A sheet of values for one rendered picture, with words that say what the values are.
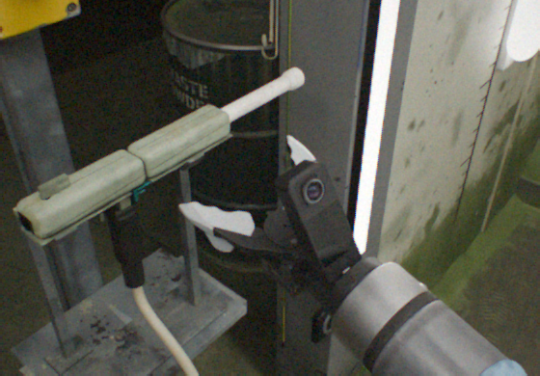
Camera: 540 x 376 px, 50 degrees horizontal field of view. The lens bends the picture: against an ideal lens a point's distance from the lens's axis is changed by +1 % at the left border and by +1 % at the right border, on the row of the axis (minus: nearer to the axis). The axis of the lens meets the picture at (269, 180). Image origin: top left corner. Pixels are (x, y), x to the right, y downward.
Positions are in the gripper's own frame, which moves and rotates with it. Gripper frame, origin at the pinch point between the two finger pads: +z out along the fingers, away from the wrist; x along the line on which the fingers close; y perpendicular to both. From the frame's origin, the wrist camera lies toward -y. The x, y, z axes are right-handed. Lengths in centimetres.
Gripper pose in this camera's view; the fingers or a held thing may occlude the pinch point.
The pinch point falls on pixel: (233, 164)
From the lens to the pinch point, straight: 64.3
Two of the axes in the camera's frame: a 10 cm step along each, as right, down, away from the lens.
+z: -6.3, -5.6, 5.4
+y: 0.7, 6.4, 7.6
